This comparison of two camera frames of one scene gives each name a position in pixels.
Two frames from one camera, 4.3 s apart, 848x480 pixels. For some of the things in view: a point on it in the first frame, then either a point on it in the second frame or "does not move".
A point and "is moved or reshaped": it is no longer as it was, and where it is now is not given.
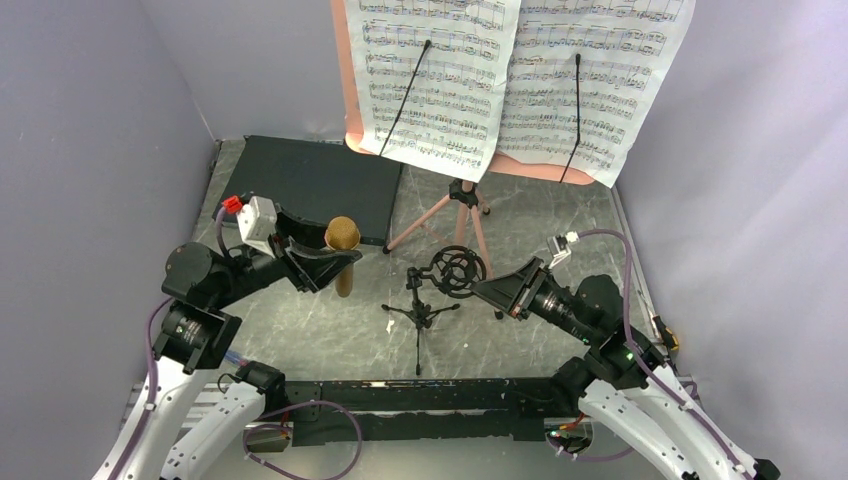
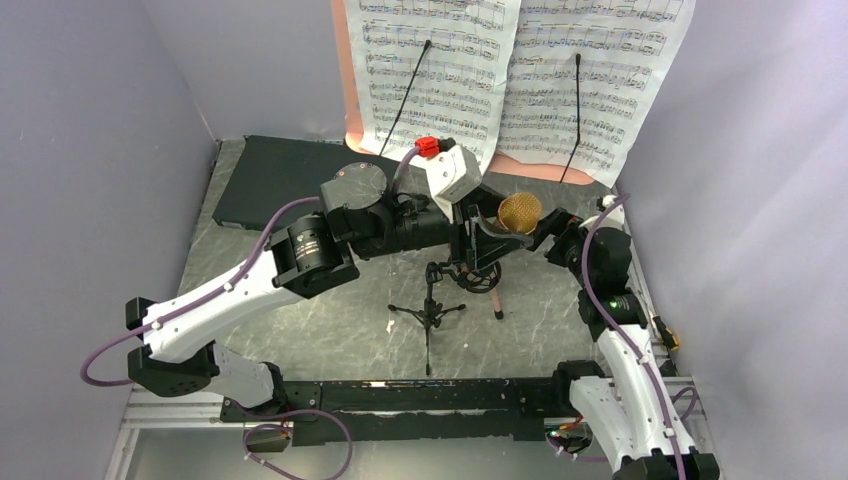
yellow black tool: (668, 336) does not move
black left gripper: (319, 266) -> (488, 247)
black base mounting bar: (424, 410) does not move
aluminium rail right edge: (640, 286) does not move
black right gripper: (513, 293) -> (556, 223)
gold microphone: (343, 234) is moved or reshaped
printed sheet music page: (450, 121) does not move
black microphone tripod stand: (454, 271) is moved or reshaped
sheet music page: (623, 47) does not move
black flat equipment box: (317, 179) does not move
